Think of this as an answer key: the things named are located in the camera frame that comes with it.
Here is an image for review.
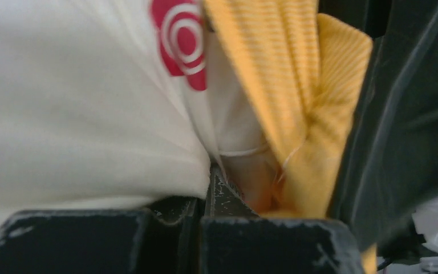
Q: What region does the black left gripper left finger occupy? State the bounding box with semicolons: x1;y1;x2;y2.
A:
0;197;200;273

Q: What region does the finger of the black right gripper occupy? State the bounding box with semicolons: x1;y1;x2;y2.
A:
326;0;438;251

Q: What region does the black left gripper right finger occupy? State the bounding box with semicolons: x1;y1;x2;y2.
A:
200;165;364;274

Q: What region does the yellow pillowcase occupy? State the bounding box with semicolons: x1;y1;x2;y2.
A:
204;0;379;274

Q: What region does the white pillow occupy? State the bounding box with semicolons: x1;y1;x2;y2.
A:
0;1;278;225

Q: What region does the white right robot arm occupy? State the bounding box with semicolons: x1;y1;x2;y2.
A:
320;0;438;273

